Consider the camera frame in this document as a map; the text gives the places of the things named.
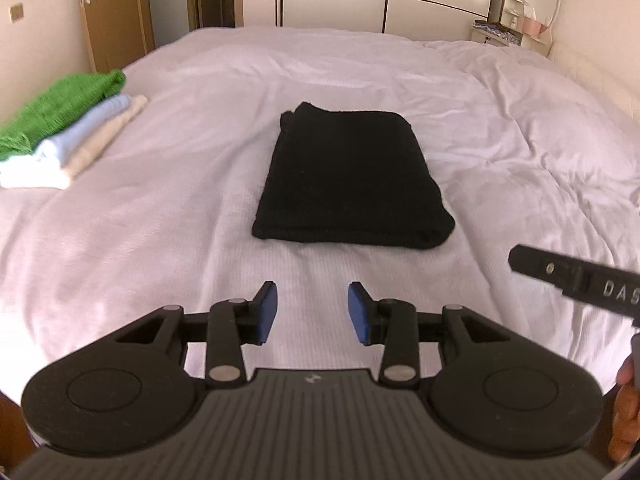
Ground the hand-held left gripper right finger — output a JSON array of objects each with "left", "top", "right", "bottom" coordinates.
[{"left": 348, "top": 281, "right": 513, "bottom": 388}]

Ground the person's right hand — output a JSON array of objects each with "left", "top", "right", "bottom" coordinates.
[{"left": 606, "top": 354, "right": 640, "bottom": 462}]

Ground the green folded knit garment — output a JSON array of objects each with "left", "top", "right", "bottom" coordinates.
[{"left": 0, "top": 69, "right": 127, "bottom": 163}]

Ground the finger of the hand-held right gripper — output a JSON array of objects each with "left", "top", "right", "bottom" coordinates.
[{"left": 507, "top": 244, "right": 583, "bottom": 293}]

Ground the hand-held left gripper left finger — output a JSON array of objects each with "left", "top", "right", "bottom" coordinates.
[{"left": 115, "top": 281, "right": 279, "bottom": 390}]

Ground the white dressing table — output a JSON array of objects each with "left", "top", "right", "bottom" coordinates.
[{"left": 469, "top": 19, "right": 555, "bottom": 59}]

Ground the wooden door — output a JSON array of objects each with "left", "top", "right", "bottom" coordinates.
[{"left": 77, "top": 0, "right": 157, "bottom": 73}]

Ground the white bed duvet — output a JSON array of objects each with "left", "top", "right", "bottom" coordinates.
[{"left": 0, "top": 25, "right": 640, "bottom": 397}]

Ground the black knit sweater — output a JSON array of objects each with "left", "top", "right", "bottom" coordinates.
[{"left": 251, "top": 101, "right": 456, "bottom": 250}]

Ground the cream folded garment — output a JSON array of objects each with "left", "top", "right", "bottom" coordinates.
[{"left": 60, "top": 95, "right": 149, "bottom": 182}]

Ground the small white shelf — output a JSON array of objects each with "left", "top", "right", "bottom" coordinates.
[{"left": 502, "top": 0, "right": 524, "bottom": 29}]

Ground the white folded garment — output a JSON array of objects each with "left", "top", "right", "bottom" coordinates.
[{"left": 0, "top": 154, "right": 71, "bottom": 191}]

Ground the light blue folded garment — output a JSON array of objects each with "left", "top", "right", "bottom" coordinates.
[{"left": 35, "top": 92, "right": 133, "bottom": 168}]

